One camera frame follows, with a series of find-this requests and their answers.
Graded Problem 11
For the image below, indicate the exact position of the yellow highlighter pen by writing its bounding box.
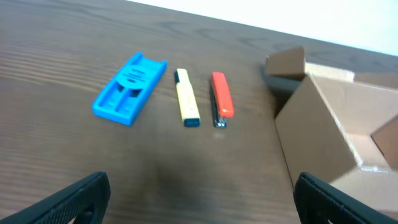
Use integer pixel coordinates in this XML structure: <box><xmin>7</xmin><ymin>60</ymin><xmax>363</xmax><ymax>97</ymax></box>
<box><xmin>175</xmin><ymin>68</ymin><xmax>200</xmax><ymax>128</ymax></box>

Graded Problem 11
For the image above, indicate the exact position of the brown cardboard box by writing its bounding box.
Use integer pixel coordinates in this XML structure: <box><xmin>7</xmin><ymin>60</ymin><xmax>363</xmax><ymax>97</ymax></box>
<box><xmin>265</xmin><ymin>47</ymin><xmax>397</xmax><ymax>217</ymax></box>

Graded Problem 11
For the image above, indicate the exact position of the blue plastic staple remover block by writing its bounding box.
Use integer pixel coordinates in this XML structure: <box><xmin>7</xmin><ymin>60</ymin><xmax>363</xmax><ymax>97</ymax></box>
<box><xmin>92</xmin><ymin>52</ymin><xmax>167</xmax><ymax>126</ymax></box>

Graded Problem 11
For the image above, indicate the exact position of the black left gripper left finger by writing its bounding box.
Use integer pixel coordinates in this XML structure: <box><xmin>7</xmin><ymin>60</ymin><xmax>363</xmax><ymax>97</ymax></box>
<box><xmin>1</xmin><ymin>172</ymin><xmax>111</xmax><ymax>224</ymax></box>

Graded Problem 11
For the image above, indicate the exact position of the orange stapler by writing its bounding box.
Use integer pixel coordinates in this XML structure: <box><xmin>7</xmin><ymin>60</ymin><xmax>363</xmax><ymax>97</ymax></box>
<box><xmin>210</xmin><ymin>72</ymin><xmax>234</xmax><ymax>128</ymax></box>

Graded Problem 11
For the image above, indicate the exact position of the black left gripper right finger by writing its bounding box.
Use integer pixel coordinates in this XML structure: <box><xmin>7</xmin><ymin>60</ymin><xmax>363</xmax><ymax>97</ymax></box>
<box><xmin>293</xmin><ymin>172</ymin><xmax>397</xmax><ymax>224</ymax></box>

